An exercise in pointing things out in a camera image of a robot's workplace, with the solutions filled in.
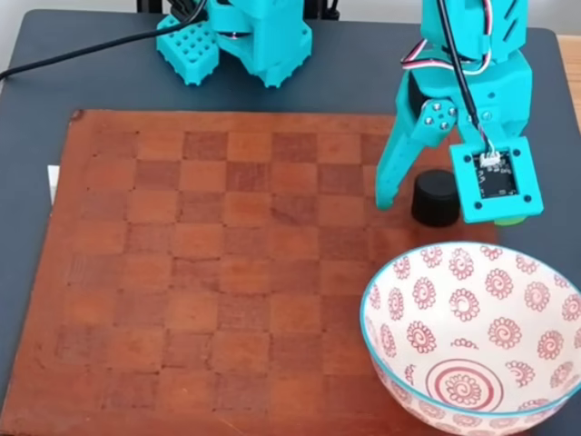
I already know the black cylinder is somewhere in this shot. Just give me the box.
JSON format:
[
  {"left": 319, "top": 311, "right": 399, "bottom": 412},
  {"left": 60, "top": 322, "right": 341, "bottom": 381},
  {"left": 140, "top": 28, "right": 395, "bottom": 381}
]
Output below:
[{"left": 410, "top": 170, "right": 462, "bottom": 227}]

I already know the white bowl with red flowers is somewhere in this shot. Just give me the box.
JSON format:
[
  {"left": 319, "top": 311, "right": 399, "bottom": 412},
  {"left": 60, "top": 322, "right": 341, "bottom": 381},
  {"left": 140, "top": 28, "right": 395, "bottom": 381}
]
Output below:
[{"left": 359, "top": 241, "right": 581, "bottom": 436}]

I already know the brown leather chessboard mat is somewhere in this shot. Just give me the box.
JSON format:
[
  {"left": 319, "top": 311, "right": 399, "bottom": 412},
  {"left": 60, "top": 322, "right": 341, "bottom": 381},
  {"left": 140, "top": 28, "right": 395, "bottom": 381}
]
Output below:
[{"left": 1, "top": 107, "right": 499, "bottom": 436}]

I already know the black camera cable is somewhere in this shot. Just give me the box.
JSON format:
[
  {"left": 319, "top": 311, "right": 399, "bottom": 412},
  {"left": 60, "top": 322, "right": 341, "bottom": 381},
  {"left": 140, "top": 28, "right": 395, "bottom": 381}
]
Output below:
[{"left": 435, "top": 0, "right": 500, "bottom": 167}]

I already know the white red servo wire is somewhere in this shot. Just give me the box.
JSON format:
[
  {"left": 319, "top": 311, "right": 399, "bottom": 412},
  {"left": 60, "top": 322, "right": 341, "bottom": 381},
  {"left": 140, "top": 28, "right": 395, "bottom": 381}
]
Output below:
[{"left": 399, "top": 0, "right": 497, "bottom": 74}]

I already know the teal framed camera module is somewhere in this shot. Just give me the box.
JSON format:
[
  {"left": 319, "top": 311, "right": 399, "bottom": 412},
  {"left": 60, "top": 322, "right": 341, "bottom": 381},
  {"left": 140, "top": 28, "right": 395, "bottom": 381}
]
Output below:
[{"left": 448, "top": 135, "right": 545, "bottom": 224}]

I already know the black power cable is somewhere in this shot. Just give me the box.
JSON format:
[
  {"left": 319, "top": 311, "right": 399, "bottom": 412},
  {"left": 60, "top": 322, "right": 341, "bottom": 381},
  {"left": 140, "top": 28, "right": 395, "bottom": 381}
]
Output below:
[{"left": 0, "top": 0, "right": 210, "bottom": 79}]

